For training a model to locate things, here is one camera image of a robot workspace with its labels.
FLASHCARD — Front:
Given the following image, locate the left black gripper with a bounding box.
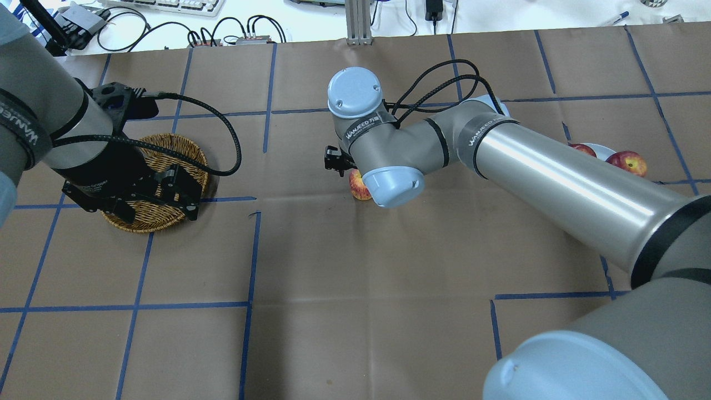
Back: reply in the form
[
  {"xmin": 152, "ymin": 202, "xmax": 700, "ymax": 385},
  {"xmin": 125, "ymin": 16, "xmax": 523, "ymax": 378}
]
[{"xmin": 62, "ymin": 83, "xmax": 203, "ymax": 224}]

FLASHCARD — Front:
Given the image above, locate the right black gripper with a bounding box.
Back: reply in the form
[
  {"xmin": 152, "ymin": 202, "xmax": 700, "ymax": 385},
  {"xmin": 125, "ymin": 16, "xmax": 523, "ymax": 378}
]
[{"xmin": 323, "ymin": 146, "xmax": 356, "ymax": 177}]

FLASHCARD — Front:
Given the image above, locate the red yellow apple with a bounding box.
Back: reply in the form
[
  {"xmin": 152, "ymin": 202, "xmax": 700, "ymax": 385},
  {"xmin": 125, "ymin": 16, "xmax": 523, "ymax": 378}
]
[{"xmin": 348, "ymin": 169, "xmax": 372, "ymax": 202}]

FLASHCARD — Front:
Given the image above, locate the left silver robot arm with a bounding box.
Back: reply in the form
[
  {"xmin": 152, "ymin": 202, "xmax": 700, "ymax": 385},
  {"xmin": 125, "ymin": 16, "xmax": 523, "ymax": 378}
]
[{"xmin": 1, "ymin": 7, "xmax": 203, "ymax": 224}]

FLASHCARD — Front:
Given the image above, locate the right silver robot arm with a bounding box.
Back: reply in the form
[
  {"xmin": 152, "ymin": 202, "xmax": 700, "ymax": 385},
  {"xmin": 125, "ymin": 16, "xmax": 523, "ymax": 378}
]
[{"xmin": 324, "ymin": 67, "xmax": 710, "ymax": 399}]

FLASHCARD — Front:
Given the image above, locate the woven wicker basket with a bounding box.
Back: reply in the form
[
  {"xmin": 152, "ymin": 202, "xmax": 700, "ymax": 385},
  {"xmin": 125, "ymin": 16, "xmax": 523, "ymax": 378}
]
[{"xmin": 101, "ymin": 133, "xmax": 210, "ymax": 233}]

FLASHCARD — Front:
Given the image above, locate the red apple plate back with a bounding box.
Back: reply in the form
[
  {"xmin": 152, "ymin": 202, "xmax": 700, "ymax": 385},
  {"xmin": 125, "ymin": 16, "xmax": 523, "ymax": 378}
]
[{"xmin": 568, "ymin": 143, "xmax": 597, "ymax": 158}]

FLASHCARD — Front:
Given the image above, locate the red apple plate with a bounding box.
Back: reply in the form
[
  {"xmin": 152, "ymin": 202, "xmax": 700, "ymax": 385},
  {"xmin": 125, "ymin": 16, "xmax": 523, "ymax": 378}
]
[
  {"xmin": 606, "ymin": 151, "xmax": 648, "ymax": 178},
  {"xmin": 568, "ymin": 143, "xmax": 597, "ymax": 158}
]

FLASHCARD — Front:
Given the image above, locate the light blue plate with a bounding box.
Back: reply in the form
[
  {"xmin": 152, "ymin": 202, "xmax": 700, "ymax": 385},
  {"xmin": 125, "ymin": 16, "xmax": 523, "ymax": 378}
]
[{"xmin": 584, "ymin": 143, "xmax": 615, "ymax": 162}]

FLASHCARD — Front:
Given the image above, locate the red apple plate outer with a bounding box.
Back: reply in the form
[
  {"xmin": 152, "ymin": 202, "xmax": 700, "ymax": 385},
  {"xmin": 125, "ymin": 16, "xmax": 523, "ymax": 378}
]
[{"xmin": 606, "ymin": 151, "xmax": 648, "ymax": 178}]

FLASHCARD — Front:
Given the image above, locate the white keyboard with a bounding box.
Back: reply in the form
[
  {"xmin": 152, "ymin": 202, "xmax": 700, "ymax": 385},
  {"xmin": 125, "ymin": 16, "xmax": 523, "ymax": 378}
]
[{"xmin": 98, "ymin": 1, "xmax": 226, "ymax": 17}]

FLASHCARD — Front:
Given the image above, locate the blue white pen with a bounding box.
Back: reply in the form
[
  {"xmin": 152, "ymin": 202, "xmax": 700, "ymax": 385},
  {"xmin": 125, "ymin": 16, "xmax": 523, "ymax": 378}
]
[{"xmin": 599, "ymin": 11, "xmax": 629, "ymax": 26}]

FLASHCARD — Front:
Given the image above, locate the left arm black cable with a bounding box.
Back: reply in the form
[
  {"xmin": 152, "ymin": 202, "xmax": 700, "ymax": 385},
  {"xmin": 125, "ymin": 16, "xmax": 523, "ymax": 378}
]
[{"xmin": 53, "ymin": 92, "xmax": 243, "ymax": 178}]

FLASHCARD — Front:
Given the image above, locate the aluminium frame post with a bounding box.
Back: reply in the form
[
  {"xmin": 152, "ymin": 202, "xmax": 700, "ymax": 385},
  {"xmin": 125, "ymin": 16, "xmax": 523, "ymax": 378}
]
[{"xmin": 344, "ymin": 0, "xmax": 373, "ymax": 46}]

